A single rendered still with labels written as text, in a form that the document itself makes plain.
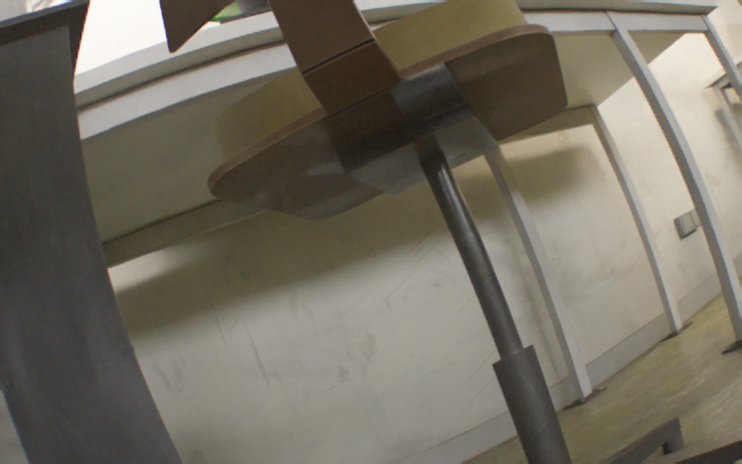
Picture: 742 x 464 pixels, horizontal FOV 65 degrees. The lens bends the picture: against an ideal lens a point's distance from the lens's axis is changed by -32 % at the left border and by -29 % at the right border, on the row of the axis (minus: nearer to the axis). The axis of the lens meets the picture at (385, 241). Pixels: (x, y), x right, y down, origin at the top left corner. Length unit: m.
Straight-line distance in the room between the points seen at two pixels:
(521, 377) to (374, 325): 1.29
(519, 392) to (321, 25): 0.43
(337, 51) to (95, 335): 0.34
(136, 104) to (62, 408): 0.62
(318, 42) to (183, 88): 0.54
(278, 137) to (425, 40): 0.16
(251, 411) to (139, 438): 1.29
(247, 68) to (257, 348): 0.97
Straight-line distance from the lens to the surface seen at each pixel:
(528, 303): 2.29
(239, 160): 0.71
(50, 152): 0.75
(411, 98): 0.62
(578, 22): 1.60
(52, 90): 0.79
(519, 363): 0.81
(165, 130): 1.38
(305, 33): 0.65
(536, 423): 0.81
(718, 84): 3.40
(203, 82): 1.17
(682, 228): 2.82
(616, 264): 2.55
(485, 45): 0.67
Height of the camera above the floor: 0.32
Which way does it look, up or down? 9 degrees up
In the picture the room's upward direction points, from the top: 23 degrees counter-clockwise
